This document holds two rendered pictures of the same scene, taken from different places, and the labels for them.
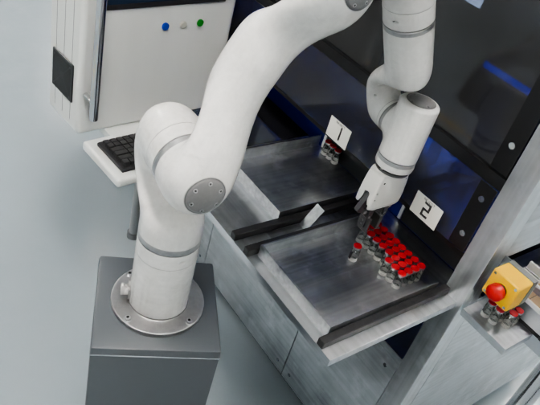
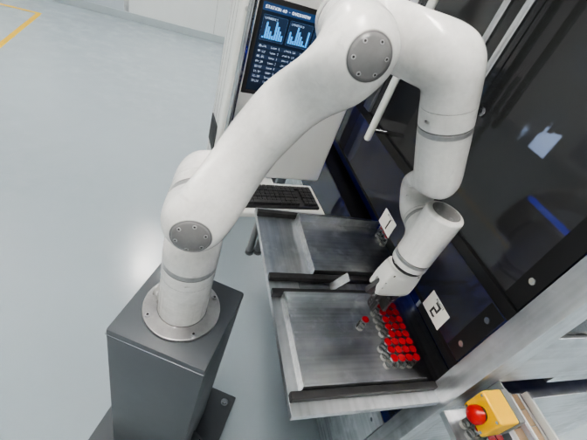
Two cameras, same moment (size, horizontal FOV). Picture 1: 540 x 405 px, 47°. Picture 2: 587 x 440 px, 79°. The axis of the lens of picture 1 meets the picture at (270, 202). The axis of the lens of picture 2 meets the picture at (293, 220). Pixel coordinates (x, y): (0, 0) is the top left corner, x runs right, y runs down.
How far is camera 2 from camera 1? 0.51 m
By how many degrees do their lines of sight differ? 16
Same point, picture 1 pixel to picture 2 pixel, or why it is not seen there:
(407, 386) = not seen: outside the picture
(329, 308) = (317, 365)
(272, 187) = (321, 249)
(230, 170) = (219, 220)
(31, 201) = not seen: hidden behind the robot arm
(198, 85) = (306, 164)
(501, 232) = (498, 360)
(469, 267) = (459, 378)
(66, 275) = not seen: hidden behind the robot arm
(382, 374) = (368, 426)
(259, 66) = (263, 127)
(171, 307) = (180, 319)
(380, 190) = (389, 280)
